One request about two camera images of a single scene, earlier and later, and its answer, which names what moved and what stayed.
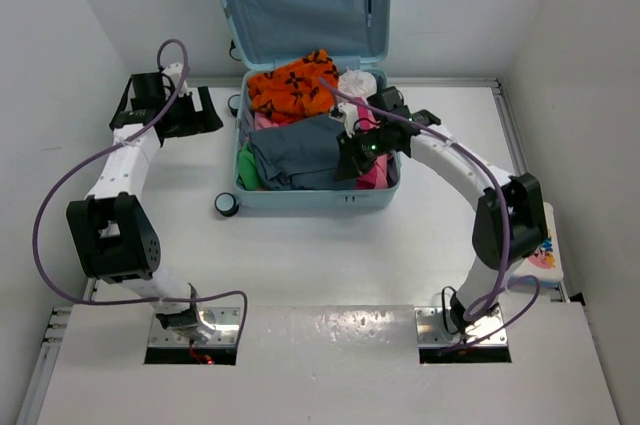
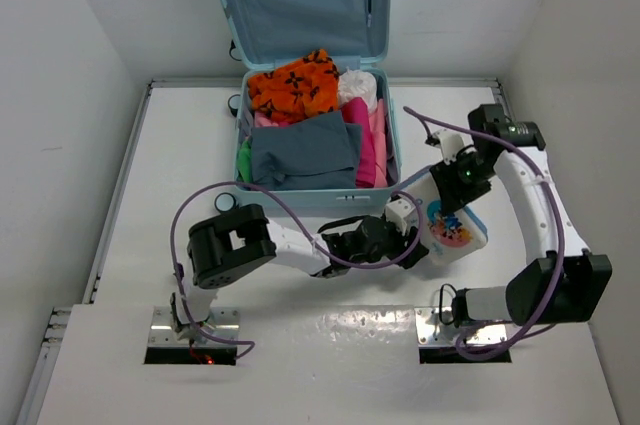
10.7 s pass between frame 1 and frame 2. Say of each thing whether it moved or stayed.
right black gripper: moved
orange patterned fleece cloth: stayed
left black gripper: moved
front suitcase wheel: stayed
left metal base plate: stayed
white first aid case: moved
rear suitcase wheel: stayed
